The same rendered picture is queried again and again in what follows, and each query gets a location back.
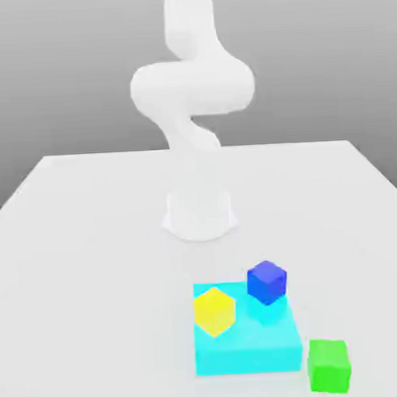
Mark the small cyan cube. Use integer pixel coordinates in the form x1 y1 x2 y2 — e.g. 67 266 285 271
245 291 291 329

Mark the small yellow cube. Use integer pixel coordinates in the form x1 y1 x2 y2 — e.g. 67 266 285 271
192 285 238 340

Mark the small green cube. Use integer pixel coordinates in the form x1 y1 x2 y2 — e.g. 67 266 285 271
306 336 354 396

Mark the large cyan box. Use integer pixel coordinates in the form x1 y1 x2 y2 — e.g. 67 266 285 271
190 277 306 378

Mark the small blue cube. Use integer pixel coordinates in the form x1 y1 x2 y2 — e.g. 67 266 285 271
245 258 289 308

